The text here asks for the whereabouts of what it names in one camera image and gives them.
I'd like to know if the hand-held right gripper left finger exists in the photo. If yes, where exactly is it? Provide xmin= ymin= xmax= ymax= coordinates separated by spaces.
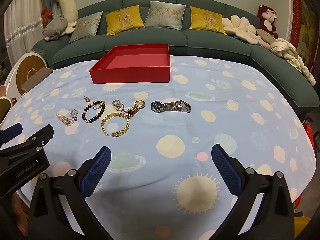
xmin=27 ymin=145 xmax=112 ymax=240

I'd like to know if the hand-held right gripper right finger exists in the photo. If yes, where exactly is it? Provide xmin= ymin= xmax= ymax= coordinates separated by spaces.
xmin=211 ymin=144 xmax=295 ymax=240

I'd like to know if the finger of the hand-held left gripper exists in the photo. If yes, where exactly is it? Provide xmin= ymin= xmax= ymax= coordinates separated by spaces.
xmin=0 ymin=123 xmax=23 ymax=144
xmin=15 ymin=124 xmax=54 ymax=153

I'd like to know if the pearl bracelet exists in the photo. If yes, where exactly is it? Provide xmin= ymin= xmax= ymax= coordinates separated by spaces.
xmin=55 ymin=112 xmax=75 ymax=127

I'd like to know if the black bead bracelet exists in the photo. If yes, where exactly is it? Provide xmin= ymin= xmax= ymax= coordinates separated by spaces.
xmin=82 ymin=100 xmax=106 ymax=124

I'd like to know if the gold bangle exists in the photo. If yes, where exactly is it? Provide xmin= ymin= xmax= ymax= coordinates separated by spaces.
xmin=101 ymin=113 xmax=130 ymax=138

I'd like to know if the gold chain necklace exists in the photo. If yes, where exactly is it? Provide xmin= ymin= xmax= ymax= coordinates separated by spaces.
xmin=125 ymin=99 xmax=146 ymax=120

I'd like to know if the silver wristwatch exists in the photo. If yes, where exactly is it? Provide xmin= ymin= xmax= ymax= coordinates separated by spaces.
xmin=151 ymin=99 xmax=192 ymax=114

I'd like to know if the red shallow box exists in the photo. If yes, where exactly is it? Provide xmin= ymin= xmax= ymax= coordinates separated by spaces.
xmin=89 ymin=44 xmax=173 ymax=85

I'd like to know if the olive round object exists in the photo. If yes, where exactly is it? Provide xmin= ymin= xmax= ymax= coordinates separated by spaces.
xmin=0 ymin=96 xmax=17 ymax=122

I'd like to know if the brown board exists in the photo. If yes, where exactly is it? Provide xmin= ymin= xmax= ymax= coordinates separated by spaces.
xmin=21 ymin=67 xmax=54 ymax=95

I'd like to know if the round white wooden disc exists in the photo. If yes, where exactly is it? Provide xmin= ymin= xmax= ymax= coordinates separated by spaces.
xmin=5 ymin=51 xmax=48 ymax=100

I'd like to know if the blue planet print tablecloth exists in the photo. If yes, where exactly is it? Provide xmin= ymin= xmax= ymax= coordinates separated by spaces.
xmin=0 ymin=55 xmax=316 ymax=240

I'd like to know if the red plastic object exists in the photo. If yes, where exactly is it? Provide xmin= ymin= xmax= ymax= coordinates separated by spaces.
xmin=303 ymin=117 xmax=316 ymax=153

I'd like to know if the yellow object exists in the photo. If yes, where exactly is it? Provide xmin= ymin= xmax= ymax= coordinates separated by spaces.
xmin=294 ymin=216 xmax=312 ymax=240

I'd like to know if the grey pig plush toy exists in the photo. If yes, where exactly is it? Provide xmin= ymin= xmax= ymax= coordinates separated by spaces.
xmin=41 ymin=15 xmax=69 ymax=42

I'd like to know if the white sheer curtain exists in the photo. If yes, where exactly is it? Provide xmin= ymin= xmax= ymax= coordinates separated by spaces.
xmin=4 ymin=0 xmax=50 ymax=63

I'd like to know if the pale blue embroidered cushion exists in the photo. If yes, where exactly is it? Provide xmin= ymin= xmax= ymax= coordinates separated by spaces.
xmin=69 ymin=11 xmax=104 ymax=43
xmin=144 ymin=1 xmax=186 ymax=32

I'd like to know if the red curtain bow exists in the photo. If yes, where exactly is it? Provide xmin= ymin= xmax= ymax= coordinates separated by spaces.
xmin=41 ymin=7 xmax=53 ymax=25

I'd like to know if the white long plush toy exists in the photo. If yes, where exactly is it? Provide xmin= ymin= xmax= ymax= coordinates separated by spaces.
xmin=54 ymin=0 xmax=79 ymax=34

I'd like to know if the white crumpled duvet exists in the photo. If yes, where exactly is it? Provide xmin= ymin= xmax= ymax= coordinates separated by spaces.
xmin=269 ymin=38 xmax=317 ymax=85

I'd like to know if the dark patterned cloth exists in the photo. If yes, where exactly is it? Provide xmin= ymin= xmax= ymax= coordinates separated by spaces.
xmin=229 ymin=32 xmax=247 ymax=42

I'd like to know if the yellow embroidered cushion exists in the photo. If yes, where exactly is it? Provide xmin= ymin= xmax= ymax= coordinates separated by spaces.
xmin=105 ymin=5 xmax=145 ymax=35
xmin=189 ymin=6 xmax=227 ymax=35

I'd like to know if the beige plush pillow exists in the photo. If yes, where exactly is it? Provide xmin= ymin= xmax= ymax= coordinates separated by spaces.
xmin=255 ymin=28 xmax=277 ymax=49

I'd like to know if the white flower cushion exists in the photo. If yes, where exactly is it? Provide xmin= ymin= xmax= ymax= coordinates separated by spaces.
xmin=222 ymin=14 xmax=260 ymax=44

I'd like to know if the teal sofa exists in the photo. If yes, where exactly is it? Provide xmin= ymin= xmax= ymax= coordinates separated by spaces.
xmin=31 ymin=0 xmax=317 ymax=110

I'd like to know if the red monkey plush toy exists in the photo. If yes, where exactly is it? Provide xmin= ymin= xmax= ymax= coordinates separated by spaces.
xmin=257 ymin=4 xmax=278 ymax=39

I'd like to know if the red bordered wall painting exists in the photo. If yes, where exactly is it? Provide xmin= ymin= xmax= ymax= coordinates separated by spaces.
xmin=290 ymin=0 xmax=320 ymax=58

